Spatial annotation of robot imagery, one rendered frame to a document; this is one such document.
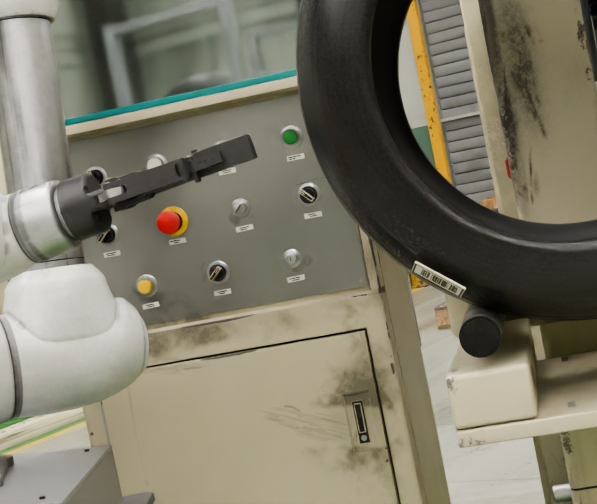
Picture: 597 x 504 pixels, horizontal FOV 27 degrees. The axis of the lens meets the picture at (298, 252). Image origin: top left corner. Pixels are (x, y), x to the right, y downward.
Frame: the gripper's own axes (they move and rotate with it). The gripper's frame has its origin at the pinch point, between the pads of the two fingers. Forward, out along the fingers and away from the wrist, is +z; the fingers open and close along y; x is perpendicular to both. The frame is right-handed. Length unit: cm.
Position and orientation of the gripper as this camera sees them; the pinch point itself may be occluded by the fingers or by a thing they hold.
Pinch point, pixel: (224, 155)
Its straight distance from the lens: 147.3
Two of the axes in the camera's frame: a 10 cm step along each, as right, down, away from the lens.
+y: 1.8, -0.9, 9.8
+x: 3.3, 9.4, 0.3
